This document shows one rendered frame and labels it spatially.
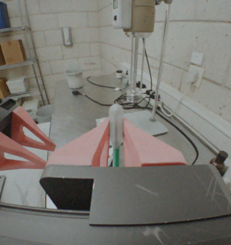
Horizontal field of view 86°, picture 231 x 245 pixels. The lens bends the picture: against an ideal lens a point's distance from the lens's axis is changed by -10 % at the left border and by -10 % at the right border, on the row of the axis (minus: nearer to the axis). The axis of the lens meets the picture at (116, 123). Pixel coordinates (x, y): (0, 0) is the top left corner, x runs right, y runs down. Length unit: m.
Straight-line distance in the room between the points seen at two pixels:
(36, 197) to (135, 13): 0.61
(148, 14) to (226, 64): 0.34
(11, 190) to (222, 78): 0.84
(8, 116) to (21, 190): 0.34
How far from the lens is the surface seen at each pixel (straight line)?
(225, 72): 0.64
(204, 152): 0.63
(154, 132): 0.63
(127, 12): 0.48
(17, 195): 0.53
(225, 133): 0.62
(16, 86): 2.42
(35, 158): 0.20
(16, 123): 0.24
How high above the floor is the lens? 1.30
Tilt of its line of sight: 36 degrees down
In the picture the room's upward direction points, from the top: straight up
